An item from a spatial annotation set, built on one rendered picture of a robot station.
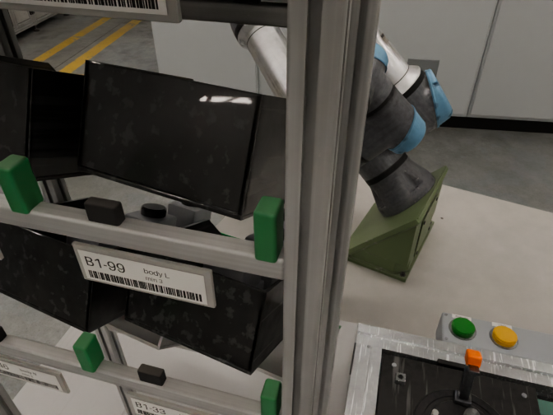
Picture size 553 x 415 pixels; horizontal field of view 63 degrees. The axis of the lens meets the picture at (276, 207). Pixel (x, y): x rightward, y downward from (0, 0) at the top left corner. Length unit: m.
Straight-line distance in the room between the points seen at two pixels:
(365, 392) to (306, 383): 0.50
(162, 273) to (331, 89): 0.15
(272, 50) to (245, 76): 2.72
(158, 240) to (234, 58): 3.37
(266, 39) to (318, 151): 0.75
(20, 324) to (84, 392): 1.44
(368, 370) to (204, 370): 0.31
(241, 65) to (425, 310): 2.83
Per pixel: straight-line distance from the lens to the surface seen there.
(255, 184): 0.27
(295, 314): 0.25
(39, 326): 2.33
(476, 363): 0.74
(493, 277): 1.19
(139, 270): 0.28
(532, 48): 3.69
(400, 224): 1.02
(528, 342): 0.95
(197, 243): 0.25
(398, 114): 0.78
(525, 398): 0.86
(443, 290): 1.12
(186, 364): 0.95
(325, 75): 0.17
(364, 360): 0.84
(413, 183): 1.09
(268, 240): 0.22
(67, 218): 0.29
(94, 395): 0.96
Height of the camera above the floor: 1.63
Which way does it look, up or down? 37 degrees down
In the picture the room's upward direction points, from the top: straight up
